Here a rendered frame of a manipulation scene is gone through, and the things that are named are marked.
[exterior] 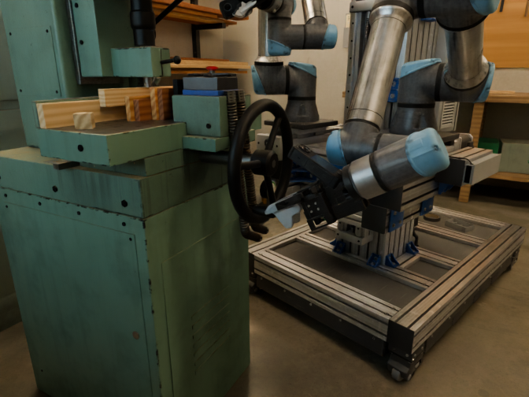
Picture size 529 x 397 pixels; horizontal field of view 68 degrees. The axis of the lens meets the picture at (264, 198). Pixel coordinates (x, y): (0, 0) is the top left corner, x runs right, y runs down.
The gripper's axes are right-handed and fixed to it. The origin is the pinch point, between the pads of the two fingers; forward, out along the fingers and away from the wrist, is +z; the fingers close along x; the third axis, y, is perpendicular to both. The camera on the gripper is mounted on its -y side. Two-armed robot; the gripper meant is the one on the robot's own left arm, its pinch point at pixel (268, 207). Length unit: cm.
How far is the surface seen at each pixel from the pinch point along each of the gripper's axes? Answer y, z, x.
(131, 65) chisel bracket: -46, 22, 6
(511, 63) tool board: -2, -65, 335
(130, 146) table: -23.4, 13.8, -14.2
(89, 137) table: -27.6, 16.8, -19.7
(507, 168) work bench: 71, -33, 290
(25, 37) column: -66, 43, -2
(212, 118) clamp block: -23.1, 5.1, 3.3
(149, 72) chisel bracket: -41.6, 17.4, 5.7
